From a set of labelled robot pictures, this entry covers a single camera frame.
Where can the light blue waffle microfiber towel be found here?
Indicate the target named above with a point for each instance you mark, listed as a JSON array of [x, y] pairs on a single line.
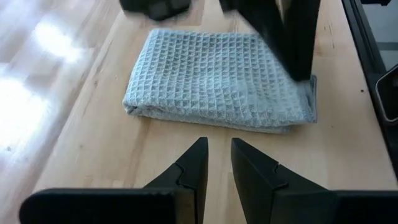
[[202, 77]]

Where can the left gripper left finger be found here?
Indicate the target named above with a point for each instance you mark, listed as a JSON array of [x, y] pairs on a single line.
[[124, 207]]

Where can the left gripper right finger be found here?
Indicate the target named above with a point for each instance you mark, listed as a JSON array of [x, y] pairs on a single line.
[[295, 205]]

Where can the grey office chair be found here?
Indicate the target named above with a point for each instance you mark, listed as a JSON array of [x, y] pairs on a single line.
[[390, 96]]

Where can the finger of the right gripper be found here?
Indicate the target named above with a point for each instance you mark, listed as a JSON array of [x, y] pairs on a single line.
[[261, 18], [301, 37]]

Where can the black aluminium table frame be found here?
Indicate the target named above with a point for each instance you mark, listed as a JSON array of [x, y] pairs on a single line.
[[360, 31]]

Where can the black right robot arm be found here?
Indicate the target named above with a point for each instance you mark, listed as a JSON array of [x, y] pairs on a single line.
[[155, 7]]

